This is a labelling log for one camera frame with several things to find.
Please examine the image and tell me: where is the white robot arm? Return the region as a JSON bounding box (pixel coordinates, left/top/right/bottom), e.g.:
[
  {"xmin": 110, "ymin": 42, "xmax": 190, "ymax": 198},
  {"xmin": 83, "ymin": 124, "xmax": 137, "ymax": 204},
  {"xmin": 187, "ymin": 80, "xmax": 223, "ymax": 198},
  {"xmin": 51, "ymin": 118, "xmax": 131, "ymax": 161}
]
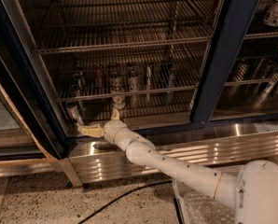
[{"xmin": 77, "ymin": 109, "xmax": 278, "ymax": 224}]

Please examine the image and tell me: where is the dark can back left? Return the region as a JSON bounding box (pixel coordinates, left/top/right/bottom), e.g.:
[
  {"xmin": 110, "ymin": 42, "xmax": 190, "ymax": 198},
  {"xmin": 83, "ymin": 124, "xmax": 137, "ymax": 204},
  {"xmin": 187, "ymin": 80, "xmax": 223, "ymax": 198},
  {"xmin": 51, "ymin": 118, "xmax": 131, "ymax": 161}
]
[{"xmin": 71, "ymin": 65, "xmax": 85, "ymax": 96}]

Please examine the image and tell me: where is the white red can front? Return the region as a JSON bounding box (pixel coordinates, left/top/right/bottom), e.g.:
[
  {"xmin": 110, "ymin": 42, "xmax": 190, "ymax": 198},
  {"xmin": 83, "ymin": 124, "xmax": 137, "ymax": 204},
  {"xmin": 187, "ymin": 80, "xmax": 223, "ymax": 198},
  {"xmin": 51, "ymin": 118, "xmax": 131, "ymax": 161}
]
[{"xmin": 111, "ymin": 85, "xmax": 126, "ymax": 110}]

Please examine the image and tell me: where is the red coke can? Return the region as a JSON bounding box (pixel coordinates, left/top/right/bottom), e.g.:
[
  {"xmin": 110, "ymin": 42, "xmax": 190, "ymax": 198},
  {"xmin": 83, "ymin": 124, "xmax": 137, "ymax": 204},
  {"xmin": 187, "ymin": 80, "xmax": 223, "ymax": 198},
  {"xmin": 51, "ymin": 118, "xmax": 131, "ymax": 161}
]
[{"xmin": 93, "ymin": 64, "xmax": 104, "ymax": 90}]

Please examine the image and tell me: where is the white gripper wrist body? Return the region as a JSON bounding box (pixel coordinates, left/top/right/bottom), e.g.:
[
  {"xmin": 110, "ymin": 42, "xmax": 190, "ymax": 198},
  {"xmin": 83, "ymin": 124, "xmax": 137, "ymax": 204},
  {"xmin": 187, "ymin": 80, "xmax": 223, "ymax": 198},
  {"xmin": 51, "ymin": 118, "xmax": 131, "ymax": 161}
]
[{"xmin": 104, "ymin": 119, "xmax": 127, "ymax": 143}]

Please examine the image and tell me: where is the blue can back right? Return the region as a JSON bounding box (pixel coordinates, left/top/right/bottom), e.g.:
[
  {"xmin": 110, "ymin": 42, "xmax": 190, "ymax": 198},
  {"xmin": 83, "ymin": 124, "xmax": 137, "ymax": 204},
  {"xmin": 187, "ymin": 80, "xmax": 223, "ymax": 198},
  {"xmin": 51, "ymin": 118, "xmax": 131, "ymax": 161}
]
[{"xmin": 160, "ymin": 62, "xmax": 175, "ymax": 89}]

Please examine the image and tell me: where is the black floor cable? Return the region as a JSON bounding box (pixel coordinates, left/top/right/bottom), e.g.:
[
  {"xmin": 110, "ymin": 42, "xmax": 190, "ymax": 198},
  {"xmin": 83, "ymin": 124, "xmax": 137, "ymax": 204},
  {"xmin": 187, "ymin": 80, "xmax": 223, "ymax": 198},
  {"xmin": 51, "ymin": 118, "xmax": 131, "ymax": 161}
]
[{"xmin": 76, "ymin": 179, "xmax": 174, "ymax": 224}]

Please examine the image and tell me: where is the brown can back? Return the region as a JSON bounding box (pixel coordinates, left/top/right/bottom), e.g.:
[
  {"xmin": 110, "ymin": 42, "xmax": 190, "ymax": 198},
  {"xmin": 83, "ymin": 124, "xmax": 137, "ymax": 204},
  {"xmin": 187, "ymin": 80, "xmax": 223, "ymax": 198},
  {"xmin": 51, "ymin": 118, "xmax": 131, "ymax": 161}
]
[{"xmin": 108, "ymin": 63, "xmax": 120, "ymax": 86}]

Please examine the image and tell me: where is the right compartment wire shelf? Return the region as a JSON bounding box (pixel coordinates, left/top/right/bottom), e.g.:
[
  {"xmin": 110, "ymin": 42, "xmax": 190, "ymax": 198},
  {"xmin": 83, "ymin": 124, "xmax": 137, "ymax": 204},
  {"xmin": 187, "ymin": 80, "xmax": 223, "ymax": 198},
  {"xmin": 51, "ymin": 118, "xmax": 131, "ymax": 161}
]
[{"xmin": 226, "ymin": 15, "xmax": 278, "ymax": 86}]

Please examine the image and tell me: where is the white red slim can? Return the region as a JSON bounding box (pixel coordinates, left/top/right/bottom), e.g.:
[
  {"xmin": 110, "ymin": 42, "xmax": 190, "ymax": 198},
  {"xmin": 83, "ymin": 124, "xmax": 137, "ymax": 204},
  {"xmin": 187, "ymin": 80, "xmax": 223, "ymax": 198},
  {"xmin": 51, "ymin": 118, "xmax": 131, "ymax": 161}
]
[{"xmin": 146, "ymin": 63, "xmax": 154, "ymax": 102}]

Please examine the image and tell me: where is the stainless steel glass fridge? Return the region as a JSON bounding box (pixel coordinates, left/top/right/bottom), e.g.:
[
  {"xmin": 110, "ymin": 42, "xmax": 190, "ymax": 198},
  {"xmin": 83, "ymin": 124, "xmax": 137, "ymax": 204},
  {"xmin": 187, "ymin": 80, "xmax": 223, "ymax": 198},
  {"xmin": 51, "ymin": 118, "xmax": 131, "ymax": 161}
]
[{"xmin": 0, "ymin": 0, "xmax": 278, "ymax": 186}]

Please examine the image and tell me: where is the middle wire shelf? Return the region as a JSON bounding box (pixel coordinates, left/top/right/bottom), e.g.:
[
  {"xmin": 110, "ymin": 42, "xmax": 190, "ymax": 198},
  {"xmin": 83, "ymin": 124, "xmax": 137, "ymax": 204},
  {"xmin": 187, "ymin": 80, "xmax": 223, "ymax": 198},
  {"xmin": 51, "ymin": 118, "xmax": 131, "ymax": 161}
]
[{"xmin": 58, "ymin": 49, "xmax": 202, "ymax": 102}]

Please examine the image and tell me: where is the silver can front left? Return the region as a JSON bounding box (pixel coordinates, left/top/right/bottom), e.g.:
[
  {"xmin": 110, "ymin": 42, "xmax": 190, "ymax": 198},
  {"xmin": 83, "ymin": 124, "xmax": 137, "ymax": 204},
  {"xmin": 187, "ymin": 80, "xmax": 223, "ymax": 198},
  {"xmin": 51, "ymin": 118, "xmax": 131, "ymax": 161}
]
[{"xmin": 65, "ymin": 102, "xmax": 84, "ymax": 126}]

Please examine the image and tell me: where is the clear plastic bin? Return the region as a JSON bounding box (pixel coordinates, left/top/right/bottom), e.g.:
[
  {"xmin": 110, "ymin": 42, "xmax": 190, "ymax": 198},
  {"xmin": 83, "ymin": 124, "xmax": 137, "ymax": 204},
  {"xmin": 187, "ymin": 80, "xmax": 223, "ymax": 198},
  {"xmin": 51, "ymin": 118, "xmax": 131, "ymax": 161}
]
[{"xmin": 173, "ymin": 180, "xmax": 235, "ymax": 224}]

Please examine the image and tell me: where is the silver white can back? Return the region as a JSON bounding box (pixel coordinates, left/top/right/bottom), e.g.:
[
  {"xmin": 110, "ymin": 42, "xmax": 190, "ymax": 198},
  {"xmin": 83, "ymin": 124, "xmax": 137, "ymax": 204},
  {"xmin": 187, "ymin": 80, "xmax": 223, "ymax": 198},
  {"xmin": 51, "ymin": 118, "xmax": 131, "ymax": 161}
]
[{"xmin": 127, "ymin": 63, "xmax": 139, "ymax": 91}]

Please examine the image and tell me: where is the open glass fridge door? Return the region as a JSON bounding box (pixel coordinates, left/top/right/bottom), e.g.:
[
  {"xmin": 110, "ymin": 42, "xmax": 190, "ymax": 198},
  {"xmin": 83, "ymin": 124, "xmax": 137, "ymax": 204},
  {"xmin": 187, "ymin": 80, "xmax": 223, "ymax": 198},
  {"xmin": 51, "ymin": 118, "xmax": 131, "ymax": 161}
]
[{"xmin": 0, "ymin": 37, "xmax": 65, "ymax": 179}]

